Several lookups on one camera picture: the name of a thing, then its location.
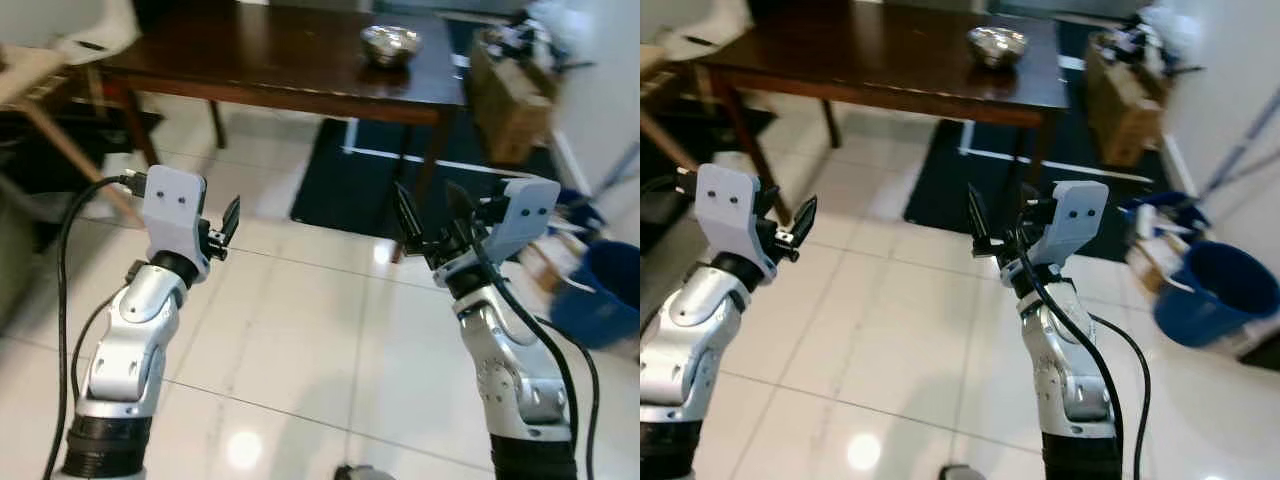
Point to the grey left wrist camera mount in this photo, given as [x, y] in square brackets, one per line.
[730, 215]
[172, 215]

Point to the shiny steel bowl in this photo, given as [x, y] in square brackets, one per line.
[996, 45]
[390, 45]

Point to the black white clutter pile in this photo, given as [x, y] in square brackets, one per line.
[1140, 40]
[520, 40]

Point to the dark blue floor rug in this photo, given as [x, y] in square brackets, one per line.
[350, 185]
[950, 190]

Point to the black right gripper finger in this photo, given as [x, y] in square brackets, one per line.
[462, 215]
[982, 222]
[1030, 212]
[410, 222]

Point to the white plastic chair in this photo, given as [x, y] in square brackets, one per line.
[100, 35]
[705, 30]

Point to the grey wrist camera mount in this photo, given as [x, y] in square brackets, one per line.
[172, 215]
[1078, 215]
[525, 212]
[730, 215]

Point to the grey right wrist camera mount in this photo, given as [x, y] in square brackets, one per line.
[1078, 215]
[525, 212]

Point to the grey mop pole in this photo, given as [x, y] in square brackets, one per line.
[1240, 145]
[618, 170]

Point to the brown cardboard box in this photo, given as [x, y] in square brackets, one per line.
[510, 110]
[1125, 110]

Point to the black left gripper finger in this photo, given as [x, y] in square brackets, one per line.
[805, 224]
[231, 222]

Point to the light wooden stool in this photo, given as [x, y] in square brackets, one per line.
[30, 80]
[655, 100]

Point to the grey robot foot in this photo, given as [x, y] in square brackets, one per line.
[362, 472]
[962, 472]

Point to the blue plastic bucket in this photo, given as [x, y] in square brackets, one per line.
[600, 300]
[1215, 295]

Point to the dark wooden table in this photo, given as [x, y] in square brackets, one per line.
[880, 50]
[270, 55]

